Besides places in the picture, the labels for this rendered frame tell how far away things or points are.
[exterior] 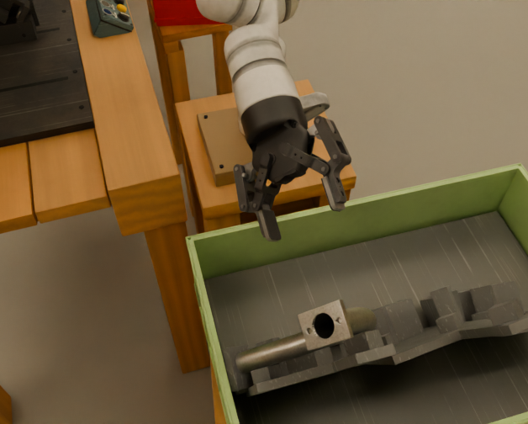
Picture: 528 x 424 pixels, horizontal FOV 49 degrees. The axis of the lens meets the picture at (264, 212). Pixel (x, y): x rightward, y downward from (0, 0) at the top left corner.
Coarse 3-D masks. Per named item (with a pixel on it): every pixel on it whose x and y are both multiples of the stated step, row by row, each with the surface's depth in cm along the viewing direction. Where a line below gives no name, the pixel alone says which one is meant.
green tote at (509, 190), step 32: (416, 192) 101; (448, 192) 104; (480, 192) 107; (512, 192) 107; (256, 224) 96; (288, 224) 98; (320, 224) 100; (352, 224) 103; (384, 224) 106; (416, 224) 109; (512, 224) 109; (192, 256) 92; (224, 256) 100; (256, 256) 103; (288, 256) 106; (224, 384) 79; (224, 416) 92; (512, 416) 76
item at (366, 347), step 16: (368, 336) 64; (352, 352) 64; (368, 352) 62; (384, 352) 62; (288, 368) 85; (304, 368) 86; (320, 368) 72; (336, 368) 71; (256, 384) 71; (272, 384) 71; (288, 384) 71
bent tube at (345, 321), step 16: (336, 304) 59; (304, 320) 62; (320, 320) 62; (336, 320) 60; (352, 320) 62; (368, 320) 65; (304, 336) 62; (320, 336) 61; (336, 336) 59; (352, 336) 59; (240, 352) 83; (256, 352) 80; (272, 352) 79; (288, 352) 78; (304, 352) 77; (240, 368) 82; (256, 368) 81
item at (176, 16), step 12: (156, 0) 152; (168, 0) 152; (180, 0) 153; (192, 0) 153; (156, 12) 155; (168, 12) 155; (180, 12) 155; (192, 12) 156; (156, 24) 158; (168, 24) 158; (180, 24) 158; (192, 24) 159
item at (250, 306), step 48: (384, 240) 108; (432, 240) 108; (480, 240) 108; (240, 288) 102; (288, 288) 102; (336, 288) 102; (384, 288) 102; (432, 288) 102; (240, 336) 96; (288, 336) 96; (336, 384) 91; (384, 384) 91; (432, 384) 91; (480, 384) 91
